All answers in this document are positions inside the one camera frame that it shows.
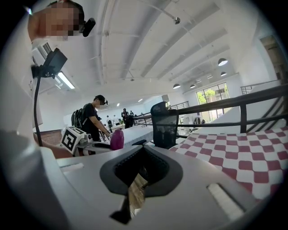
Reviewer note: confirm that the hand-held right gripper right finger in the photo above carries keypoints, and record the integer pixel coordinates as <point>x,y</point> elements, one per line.
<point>191,191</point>

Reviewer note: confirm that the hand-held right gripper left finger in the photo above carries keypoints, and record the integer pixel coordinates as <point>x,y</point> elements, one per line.
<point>90,179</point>

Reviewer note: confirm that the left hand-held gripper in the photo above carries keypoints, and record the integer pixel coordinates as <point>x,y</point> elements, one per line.
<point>70,139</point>

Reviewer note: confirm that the person's left forearm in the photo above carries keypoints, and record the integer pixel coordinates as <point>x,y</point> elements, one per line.
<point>56,149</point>

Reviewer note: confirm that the red white checkered cloth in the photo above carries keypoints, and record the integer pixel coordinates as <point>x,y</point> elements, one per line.
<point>236,152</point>

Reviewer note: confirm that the white grid-lined table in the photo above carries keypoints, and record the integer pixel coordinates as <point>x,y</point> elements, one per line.
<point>139,134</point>

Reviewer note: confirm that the black mesh office chair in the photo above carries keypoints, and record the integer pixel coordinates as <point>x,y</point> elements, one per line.
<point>165,128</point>

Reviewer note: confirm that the ceiling tube light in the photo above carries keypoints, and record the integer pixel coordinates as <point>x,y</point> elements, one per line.
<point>66,80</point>

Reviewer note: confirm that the dark metal railing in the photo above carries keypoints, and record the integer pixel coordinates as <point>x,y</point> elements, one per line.
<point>225,105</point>

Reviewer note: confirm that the black pendant lamp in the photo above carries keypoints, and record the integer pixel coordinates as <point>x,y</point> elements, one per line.
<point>192,86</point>
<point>223,74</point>
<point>222,62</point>
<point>176,86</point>

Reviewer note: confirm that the large glass window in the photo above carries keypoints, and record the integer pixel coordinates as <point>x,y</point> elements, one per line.
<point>212,96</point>

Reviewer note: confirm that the black chest-mounted device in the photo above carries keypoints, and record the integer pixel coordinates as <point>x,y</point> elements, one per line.
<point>55,60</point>

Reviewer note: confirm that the person's white shirt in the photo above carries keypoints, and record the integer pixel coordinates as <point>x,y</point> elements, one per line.
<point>18,89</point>

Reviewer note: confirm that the white ceiling air conditioner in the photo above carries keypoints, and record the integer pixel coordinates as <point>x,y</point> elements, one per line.
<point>43,49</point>

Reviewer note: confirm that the person's head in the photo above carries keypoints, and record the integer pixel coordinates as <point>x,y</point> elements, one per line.
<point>56,20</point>

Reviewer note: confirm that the black head-mounted camera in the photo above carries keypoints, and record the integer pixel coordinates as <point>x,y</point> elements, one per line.
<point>89,27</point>

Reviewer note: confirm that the ceiling dome camera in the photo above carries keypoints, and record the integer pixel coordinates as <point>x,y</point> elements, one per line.
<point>177,20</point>

